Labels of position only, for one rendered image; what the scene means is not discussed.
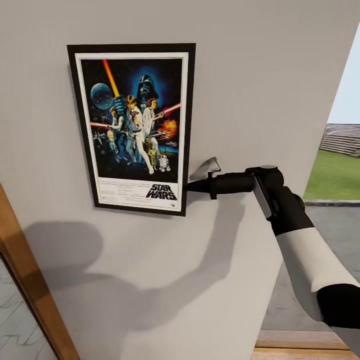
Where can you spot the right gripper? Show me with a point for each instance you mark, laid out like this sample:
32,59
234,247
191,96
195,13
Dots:
221,184

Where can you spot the poster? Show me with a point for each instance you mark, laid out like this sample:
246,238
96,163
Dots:
135,108

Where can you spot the fixed window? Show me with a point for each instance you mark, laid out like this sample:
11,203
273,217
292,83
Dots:
332,202

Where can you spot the door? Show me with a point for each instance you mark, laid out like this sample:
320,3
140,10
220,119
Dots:
31,327

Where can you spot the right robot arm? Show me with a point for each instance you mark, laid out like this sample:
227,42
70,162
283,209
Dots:
326,291

